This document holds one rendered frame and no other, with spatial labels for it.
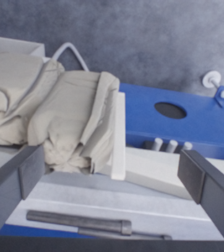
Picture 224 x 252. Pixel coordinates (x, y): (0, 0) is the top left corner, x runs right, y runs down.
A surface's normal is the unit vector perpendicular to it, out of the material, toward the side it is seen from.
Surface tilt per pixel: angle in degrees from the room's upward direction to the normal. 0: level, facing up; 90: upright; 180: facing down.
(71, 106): 82
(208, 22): 0
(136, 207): 90
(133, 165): 90
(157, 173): 90
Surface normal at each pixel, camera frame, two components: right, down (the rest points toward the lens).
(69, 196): 0.14, -0.76
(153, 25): -0.05, 0.63
